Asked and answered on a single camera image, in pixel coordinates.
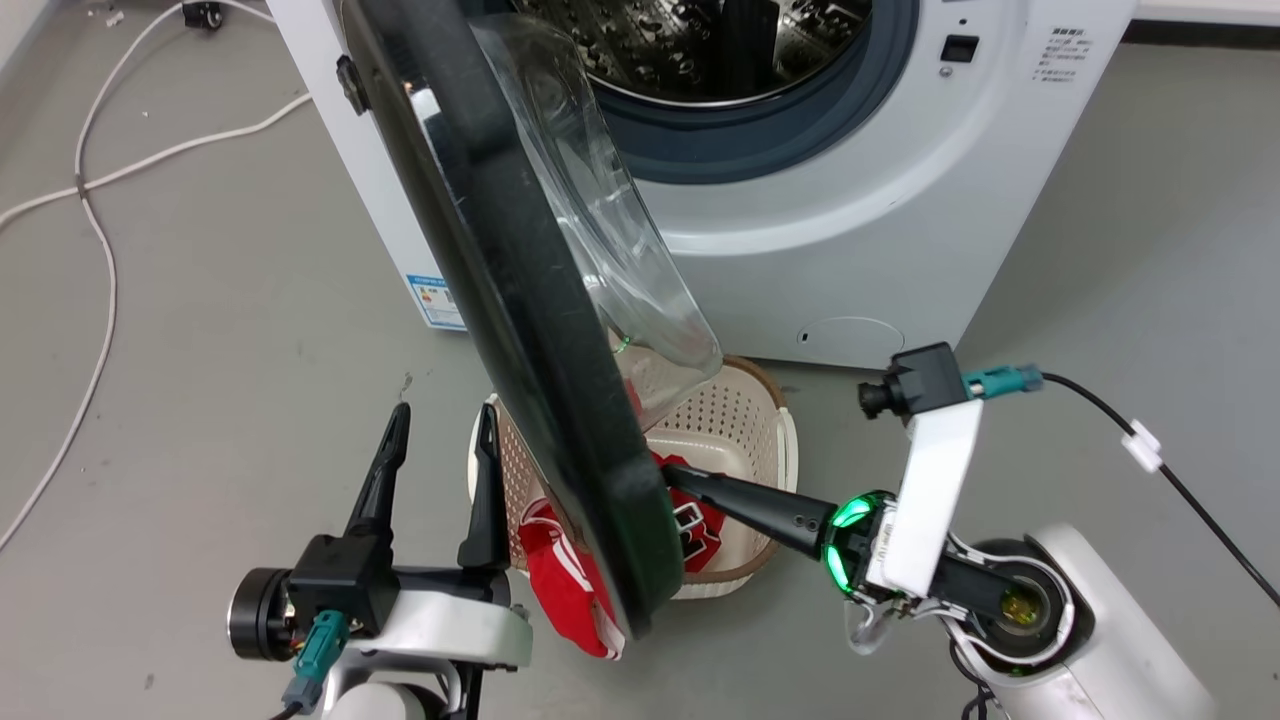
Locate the round filter cover panel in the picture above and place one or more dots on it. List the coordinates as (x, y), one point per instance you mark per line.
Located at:
(850, 343)

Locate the small black floor plug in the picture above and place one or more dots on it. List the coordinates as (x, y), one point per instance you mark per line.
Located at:
(203, 13)

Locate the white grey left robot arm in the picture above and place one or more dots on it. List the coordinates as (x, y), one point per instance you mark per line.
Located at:
(390, 700)

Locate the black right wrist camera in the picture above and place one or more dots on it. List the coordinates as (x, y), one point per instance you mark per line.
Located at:
(925, 380)

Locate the blue energy label sticker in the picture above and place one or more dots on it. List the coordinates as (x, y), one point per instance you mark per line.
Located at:
(435, 300)

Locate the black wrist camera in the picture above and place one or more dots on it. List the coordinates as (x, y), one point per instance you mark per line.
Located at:
(925, 380)
(325, 590)

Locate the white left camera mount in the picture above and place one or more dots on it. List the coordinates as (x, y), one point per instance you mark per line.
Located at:
(455, 630)

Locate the teal camera connector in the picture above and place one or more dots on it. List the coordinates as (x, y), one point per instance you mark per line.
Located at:
(1003, 381)
(318, 655)

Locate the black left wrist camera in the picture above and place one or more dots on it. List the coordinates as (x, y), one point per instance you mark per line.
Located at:
(325, 590)

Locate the white front-load washing machine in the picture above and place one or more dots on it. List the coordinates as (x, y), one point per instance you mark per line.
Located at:
(840, 230)

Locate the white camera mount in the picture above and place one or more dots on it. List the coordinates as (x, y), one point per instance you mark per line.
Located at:
(925, 490)
(455, 630)

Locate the teal right camera connector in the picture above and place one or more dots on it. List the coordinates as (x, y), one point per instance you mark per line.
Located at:
(1003, 381)

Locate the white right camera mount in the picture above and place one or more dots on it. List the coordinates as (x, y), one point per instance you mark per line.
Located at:
(925, 490)

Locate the grey rubber door gasket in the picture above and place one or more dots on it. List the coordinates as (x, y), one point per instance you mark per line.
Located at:
(780, 130)

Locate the red white garment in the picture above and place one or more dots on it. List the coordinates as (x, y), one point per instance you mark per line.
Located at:
(565, 590)

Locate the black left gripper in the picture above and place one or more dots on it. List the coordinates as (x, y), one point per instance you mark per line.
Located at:
(450, 583)

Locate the green ringed right gripper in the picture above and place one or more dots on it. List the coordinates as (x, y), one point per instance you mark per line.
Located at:
(850, 545)

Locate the black round glass washer door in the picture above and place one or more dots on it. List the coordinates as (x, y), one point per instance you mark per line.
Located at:
(500, 300)

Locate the steel perforated washer drum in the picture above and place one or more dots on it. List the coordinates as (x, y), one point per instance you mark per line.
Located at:
(700, 50)

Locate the teal left camera connector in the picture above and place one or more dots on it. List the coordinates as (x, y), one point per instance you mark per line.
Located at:
(318, 655)

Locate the beige perforated laundry basket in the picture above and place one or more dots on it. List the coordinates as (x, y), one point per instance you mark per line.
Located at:
(735, 420)

